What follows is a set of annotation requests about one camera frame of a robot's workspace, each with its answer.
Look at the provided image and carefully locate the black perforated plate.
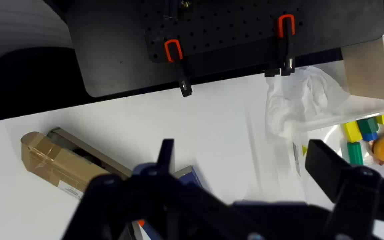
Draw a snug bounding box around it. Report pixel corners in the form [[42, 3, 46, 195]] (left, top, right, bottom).
[[141, 0, 305, 65]]

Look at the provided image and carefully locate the yellow toy block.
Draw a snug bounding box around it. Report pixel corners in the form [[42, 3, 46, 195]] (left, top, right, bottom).
[[343, 121, 363, 145]]

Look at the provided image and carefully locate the green toy block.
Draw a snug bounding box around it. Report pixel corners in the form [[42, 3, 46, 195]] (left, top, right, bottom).
[[347, 142, 366, 167]]

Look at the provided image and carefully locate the black pegboard panel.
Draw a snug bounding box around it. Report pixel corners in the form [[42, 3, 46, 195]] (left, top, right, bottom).
[[65, 0, 384, 99]]

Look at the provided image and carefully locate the wooden toy box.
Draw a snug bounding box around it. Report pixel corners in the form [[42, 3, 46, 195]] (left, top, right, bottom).
[[343, 25, 384, 102]]

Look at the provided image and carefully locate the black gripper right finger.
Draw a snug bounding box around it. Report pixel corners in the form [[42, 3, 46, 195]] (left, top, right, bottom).
[[305, 139, 384, 240]]

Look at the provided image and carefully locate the teal toy block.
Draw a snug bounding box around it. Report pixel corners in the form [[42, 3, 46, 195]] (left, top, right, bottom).
[[357, 118, 381, 143]]

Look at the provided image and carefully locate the brown cardboard box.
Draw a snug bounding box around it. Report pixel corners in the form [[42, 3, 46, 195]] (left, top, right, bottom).
[[21, 131, 130, 199]]

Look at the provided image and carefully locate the crumpled white plastic bag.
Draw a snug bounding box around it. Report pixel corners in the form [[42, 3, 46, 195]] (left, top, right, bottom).
[[265, 66, 384, 141]]

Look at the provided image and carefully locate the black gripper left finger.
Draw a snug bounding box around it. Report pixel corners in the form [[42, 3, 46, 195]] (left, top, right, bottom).
[[63, 139, 247, 240]]

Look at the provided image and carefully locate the orange and black clamp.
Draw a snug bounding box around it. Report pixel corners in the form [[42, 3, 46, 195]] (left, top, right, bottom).
[[265, 13, 298, 78], [163, 39, 195, 99]]

